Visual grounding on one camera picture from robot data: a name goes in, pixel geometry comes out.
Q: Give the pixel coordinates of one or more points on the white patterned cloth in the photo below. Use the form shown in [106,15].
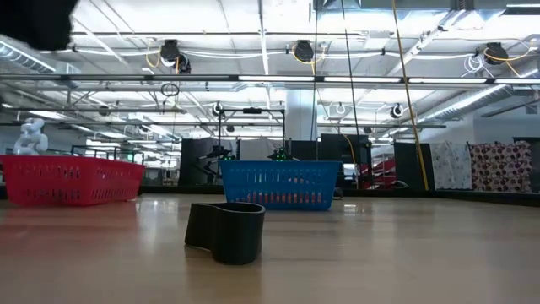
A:
[451,166]

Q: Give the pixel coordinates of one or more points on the white robot figure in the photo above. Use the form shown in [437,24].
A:
[31,137]

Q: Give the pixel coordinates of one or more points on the long ceiling light rail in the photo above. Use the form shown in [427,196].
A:
[274,78]

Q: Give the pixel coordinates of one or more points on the black metal gantry frame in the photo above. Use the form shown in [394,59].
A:
[253,110]

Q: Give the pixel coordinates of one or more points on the white building column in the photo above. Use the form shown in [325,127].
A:
[299,114]

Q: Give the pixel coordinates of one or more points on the black wide rubber band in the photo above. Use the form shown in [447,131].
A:
[236,236]

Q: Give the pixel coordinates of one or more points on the black device green lights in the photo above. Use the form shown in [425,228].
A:
[280,155]

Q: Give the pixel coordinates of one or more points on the small dark dome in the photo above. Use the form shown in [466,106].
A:
[399,184]

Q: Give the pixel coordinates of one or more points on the blue plastic basket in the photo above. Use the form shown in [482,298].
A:
[295,181]

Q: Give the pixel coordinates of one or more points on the red plastic basket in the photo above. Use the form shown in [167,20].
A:
[71,181]

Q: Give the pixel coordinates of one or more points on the red metal rack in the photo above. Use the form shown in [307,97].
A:
[384,169]

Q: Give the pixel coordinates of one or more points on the black background robot arm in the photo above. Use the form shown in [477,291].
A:
[217,154]

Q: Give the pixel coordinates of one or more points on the floral patterned cloth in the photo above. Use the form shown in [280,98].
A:
[502,166]

